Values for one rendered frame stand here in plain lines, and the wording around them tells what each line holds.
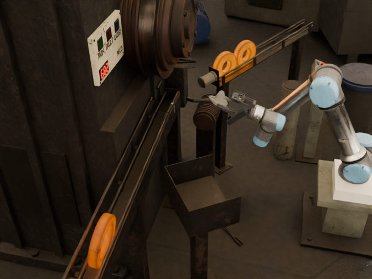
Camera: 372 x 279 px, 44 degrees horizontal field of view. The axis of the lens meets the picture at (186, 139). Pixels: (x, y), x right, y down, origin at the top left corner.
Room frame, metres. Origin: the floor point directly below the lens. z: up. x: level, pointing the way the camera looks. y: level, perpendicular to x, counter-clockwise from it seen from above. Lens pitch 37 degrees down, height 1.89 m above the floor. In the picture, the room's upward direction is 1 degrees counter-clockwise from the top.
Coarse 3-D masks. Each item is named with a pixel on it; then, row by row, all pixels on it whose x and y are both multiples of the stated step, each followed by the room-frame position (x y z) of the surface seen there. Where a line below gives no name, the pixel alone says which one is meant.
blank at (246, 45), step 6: (240, 42) 2.33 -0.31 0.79; (246, 42) 2.32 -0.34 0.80; (252, 42) 2.35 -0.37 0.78; (240, 48) 2.29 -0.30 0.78; (246, 48) 2.31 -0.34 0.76; (252, 48) 2.35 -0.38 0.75; (234, 54) 2.29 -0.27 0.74; (240, 54) 2.28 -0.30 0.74; (246, 54) 2.36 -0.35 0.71; (252, 54) 2.35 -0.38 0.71; (240, 60) 2.29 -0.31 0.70; (240, 66) 2.29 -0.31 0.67; (246, 66) 2.32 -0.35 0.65
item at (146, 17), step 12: (144, 0) 1.70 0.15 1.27; (156, 0) 1.68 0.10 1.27; (144, 12) 1.67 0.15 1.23; (156, 12) 1.67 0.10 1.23; (144, 24) 1.65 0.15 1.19; (156, 24) 1.67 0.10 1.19; (144, 36) 1.64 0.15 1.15; (144, 48) 1.64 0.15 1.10; (156, 48) 1.65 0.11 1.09; (144, 60) 1.66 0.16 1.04; (156, 60) 1.64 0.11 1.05; (156, 72) 1.66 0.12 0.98; (168, 72) 1.80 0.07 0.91
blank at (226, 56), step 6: (222, 54) 2.22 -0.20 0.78; (228, 54) 2.22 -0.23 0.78; (216, 60) 2.19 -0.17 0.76; (222, 60) 2.19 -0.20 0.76; (228, 60) 2.22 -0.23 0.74; (234, 60) 2.25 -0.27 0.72; (216, 66) 2.17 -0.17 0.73; (222, 66) 2.19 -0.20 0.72; (228, 66) 2.25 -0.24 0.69; (234, 66) 2.26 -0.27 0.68; (222, 72) 2.20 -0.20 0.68
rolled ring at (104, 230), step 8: (104, 216) 1.08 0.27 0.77; (112, 216) 1.09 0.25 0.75; (96, 224) 1.04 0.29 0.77; (104, 224) 1.04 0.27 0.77; (112, 224) 1.10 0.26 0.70; (96, 232) 1.01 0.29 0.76; (104, 232) 1.02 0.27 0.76; (112, 232) 1.10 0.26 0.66; (96, 240) 0.99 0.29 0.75; (104, 240) 1.09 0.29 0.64; (96, 248) 0.97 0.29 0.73; (104, 248) 1.06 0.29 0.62; (88, 256) 0.96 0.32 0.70; (96, 256) 0.96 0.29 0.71; (88, 264) 0.97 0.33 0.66; (96, 264) 0.96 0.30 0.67
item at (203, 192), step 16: (192, 160) 1.42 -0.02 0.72; (208, 160) 1.45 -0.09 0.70; (176, 176) 1.40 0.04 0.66; (192, 176) 1.42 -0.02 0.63; (208, 176) 1.45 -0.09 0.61; (176, 192) 1.26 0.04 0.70; (192, 192) 1.36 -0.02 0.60; (208, 192) 1.36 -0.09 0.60; (176, 208) 1.27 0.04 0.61; (192, 208) 1.28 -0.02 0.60; (208, 208) 1.17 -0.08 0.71; (224, 208) 1.19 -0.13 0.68; (192, 224) 1.14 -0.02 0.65; (208, 224) 1.17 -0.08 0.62; (224, 224) 1.19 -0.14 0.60; (192, 240) 1.31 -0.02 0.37; (192, 256) 1.31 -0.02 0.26; (192, 272) 1.31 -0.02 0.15; (208, 272) 1.42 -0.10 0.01
